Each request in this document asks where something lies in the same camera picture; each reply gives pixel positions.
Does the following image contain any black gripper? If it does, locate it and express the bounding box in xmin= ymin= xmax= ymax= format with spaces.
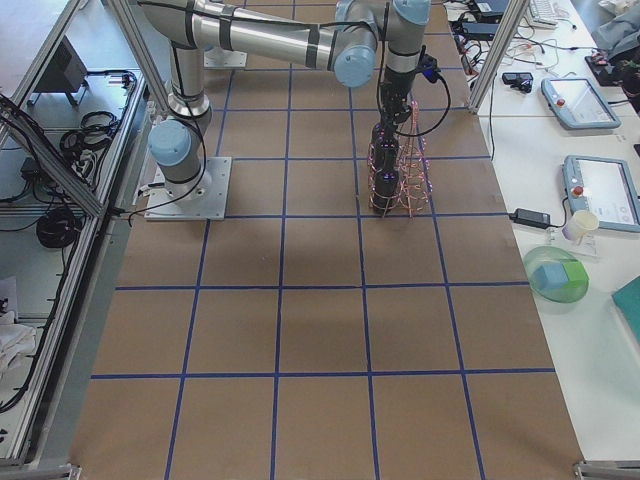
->
xmin=378 ymin=69 xmax=416 ymax=133

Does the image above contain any dark wine bottle carried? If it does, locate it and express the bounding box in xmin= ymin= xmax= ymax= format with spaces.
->
xmin=373 ymin=127 xmax=399 ymax=172

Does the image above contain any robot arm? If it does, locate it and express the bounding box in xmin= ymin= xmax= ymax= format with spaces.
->
xmin=139 ymin=1 xmax=431 ymax=215

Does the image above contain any far wine bottle in basket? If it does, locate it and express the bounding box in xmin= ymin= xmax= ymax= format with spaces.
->
xmin=370 ymin=123 xmax=384 ymax=150

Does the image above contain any wine bottle in basket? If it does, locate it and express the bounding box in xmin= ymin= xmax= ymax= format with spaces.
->
xmin=372 ymin=164 xmax=399 ymax=216
xmin=370 ymin=123 xmax=384 ymax=150

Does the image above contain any near wine bottle in basket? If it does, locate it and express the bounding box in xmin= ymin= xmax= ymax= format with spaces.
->
xmin=372 ymin=164 xmax=399 ymax=216

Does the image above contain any teach pendant far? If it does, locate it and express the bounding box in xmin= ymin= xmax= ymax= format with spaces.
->
xmin=540 ymin=78 xmax=621 ymax=130

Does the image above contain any teach pendant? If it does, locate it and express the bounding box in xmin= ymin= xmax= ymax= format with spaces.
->
xmin=562 ymin=155 xmax=639 ymax=233
xmin=540 ymin=78 xmax=621 ymax=130

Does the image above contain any black power adapter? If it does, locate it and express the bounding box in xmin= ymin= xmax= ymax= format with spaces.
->
xmin=509 ymin=208 xmax=551 ymax=230

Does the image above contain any white paper cup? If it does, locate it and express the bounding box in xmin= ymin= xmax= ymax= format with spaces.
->
xmin=562 ymin=210 xmax=599 ymax=242

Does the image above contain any teach pendant near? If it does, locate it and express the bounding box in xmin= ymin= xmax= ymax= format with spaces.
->
xmin=562 ymin=155 xmax=639 ymax=233

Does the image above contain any green bowl with blocks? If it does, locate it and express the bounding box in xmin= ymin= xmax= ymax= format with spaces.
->
xmin=523 ymin=246 xmax=589 ymax=303

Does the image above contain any copper wire wine basket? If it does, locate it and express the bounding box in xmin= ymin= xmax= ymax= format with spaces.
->
xmin=367 ymin=99 xmax=435 ymax=219

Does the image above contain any aluminium frame post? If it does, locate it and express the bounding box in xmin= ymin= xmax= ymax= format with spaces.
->
xmin=468 ymin=0 xmax=528 ymax=114

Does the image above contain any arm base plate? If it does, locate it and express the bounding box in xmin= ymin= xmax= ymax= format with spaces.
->
xmin=143 ymin=157 xmax=232 ymax=221
xmin=204 ymin=47 xmax=248 ymax=70

